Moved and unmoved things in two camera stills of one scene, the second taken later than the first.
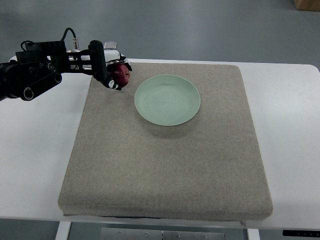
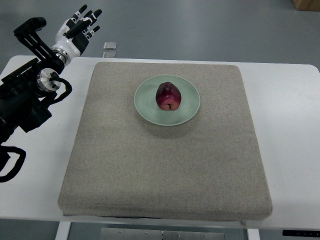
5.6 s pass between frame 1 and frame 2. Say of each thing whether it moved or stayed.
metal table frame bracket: stayed
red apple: moved
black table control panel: stayed
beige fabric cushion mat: stayed
